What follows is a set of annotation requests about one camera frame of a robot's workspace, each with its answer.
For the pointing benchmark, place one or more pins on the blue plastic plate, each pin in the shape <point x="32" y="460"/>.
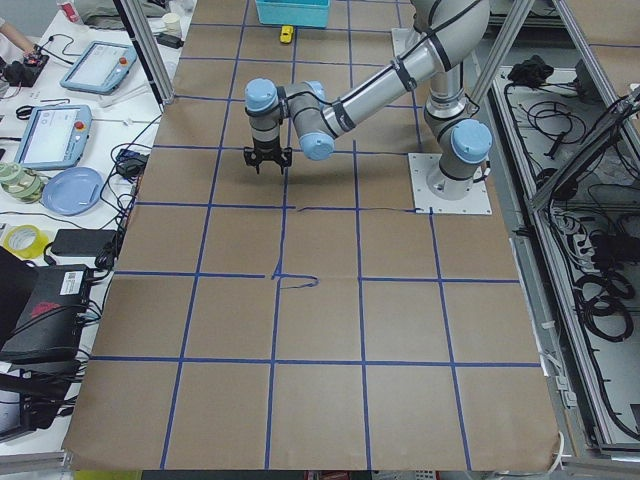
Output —
<point x="73" y="191"/>

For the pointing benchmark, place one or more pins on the yellow beetle toy car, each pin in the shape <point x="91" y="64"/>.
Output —
<point x="286" y="34"/>

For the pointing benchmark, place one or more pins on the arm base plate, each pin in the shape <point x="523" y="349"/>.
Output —
<point x="403" y="39"/>
<point x="434" y="193"/>

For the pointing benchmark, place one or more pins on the upper teach pendant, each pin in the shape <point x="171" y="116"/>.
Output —
<point x="100" y="69"/>

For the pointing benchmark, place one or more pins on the aluminium frame post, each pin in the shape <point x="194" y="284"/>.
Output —
<point x="142" y="38"/>

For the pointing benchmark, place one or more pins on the light blue plastic bin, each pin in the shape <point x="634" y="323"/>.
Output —
<point x="304" y="13"/>

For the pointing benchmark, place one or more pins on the brown paper table cover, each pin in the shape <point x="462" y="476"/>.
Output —
<point x="307" y="319"/>

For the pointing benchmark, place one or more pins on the green tape rolls stack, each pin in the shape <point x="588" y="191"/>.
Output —
<point x="21" y="183"/>

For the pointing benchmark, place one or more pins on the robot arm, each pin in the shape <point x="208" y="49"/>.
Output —
<point x="444" y="34"/>

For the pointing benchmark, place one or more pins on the yellow tape roll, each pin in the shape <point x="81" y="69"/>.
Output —
<point x="25" y="241"/>

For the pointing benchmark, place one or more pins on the white paper cup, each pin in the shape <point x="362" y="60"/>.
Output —
<point x="172" y="24"/>

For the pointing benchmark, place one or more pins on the black power adapter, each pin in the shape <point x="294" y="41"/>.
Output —
<point x="81" y="242"/>

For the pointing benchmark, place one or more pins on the teach pendant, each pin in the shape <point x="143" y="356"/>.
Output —
<point x="55" y="137"/>
<point x="100" y="69"/>

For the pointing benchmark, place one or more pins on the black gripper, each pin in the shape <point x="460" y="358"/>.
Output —
<point x="264" y="154"/>

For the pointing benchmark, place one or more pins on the lower teach pendant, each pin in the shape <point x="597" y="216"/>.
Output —
<point x="55" y="137"/>

